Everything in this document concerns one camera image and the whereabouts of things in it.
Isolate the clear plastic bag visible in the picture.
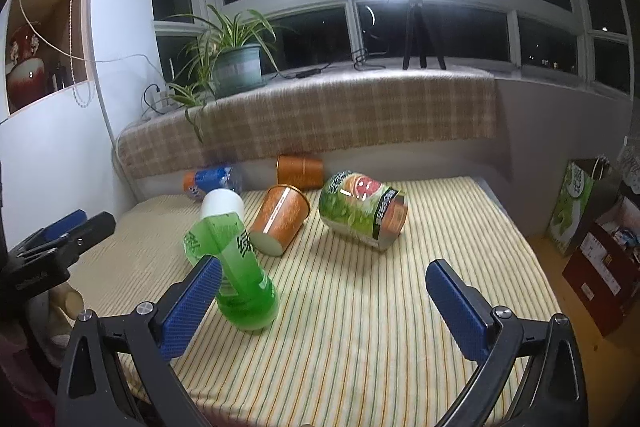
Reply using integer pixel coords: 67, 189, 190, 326
617, 140, 640, 195

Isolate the green instant noodle cup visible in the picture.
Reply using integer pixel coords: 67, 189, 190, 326
319, 171, 409, 253

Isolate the black tripod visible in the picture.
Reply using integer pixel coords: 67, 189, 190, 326
402, 0, 447, 70

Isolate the white power strip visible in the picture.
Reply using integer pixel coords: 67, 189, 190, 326
150, 90, 185, 115

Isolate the striped yellow mat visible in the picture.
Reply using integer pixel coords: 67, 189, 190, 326
65, 176, 571, 427

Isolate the potted spider plant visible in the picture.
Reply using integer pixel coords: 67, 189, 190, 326
162, 4, 293, 143

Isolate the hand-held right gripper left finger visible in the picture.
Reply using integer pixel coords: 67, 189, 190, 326
54, 255, 223, 427

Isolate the orange paper cup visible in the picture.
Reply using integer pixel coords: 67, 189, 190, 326
276, 154, 325, 190
248, 184, 311, 256

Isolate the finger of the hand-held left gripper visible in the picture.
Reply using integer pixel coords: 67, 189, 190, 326
17, 209, 88, 253
10, 211, 117, 269

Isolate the green bottle with white cap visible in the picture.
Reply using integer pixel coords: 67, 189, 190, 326
182, 188, 279, 334

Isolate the green paper bag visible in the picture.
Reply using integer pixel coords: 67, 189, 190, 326
549, 157, 613, 256

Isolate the plaid blanket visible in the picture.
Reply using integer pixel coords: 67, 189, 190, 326
117, 68, 497, 188

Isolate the person's left hand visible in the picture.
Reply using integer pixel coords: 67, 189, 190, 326
47, 281, 85, 323

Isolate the white framed window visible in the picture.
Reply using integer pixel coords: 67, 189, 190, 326
150, 0, 633, 95

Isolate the black cable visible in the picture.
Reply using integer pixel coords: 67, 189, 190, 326
280, 50, 386, 80

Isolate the dark red cardboard box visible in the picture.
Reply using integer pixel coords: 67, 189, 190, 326
562, 194, 640, 338

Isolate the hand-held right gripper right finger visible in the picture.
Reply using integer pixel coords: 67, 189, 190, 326
426, 259, 588, 427

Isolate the dark red cloth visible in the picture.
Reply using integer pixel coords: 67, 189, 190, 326
0, 322, 66, 427

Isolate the white cable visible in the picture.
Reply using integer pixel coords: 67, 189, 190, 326
17, 0, 166, 100

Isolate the red and white ornament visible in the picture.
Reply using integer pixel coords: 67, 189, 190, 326
6, 24, 48, 113

